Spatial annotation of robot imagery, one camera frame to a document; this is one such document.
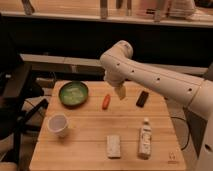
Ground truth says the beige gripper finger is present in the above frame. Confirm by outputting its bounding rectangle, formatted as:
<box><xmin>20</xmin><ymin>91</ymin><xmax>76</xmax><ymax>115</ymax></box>
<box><xmin>115</xmin><ymin>85</ymin><xmax>126</xmax><ymax>100</ymax></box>

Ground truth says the green ceramic bowl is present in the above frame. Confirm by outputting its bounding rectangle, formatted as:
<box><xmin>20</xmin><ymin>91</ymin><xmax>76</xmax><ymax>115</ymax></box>
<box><xmin>58</xmin><ymin>81</ymin><xmax>89</xmax><ymax>107</ymax></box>

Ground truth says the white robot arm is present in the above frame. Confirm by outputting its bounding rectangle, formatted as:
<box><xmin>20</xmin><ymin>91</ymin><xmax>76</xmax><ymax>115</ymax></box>
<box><xmin>100</xmin><ymin>40</ymin><xmax>213</xmax><ymax>171</ymax></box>

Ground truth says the orange carrot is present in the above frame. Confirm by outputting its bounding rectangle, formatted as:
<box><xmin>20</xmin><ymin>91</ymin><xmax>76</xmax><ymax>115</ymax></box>
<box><xmin>102</xmin><ymin>94</ymin><xmax>111</xmax><ymax>110</ymax></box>

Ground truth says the black rectangular device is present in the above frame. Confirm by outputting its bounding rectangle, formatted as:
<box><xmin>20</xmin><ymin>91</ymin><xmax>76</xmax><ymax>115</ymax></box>
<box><xmin>136</xmin><ymin>91</ymin><xmax>149</xmax><ymax>107</ymax></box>

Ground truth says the beige sponge block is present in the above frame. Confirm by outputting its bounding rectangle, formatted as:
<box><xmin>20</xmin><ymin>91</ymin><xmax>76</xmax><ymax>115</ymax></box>
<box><xmin>107</xmin><ymin>135</ymin><xmax>121</xmax><ymax>158</ymax></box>

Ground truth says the white plastic bottle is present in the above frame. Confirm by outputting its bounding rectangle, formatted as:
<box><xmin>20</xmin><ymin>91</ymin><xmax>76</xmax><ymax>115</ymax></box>
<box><xmin>138</xmin><ymin>118</ymin><xmax>152</xmax><ymax>160</ymax></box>

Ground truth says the black office chair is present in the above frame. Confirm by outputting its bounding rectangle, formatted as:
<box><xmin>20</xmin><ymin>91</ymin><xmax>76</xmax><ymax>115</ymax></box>
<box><xmin>0</xmin><ymin>54</ymin><xmax>48</xmax><ymax>171</ymax></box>

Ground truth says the black cable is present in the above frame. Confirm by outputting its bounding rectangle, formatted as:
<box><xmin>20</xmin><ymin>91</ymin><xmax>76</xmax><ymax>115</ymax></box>
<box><xmin>172</xmin><ymin>115</ymin><xmax>191</xmax><ymax>151</ymax></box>

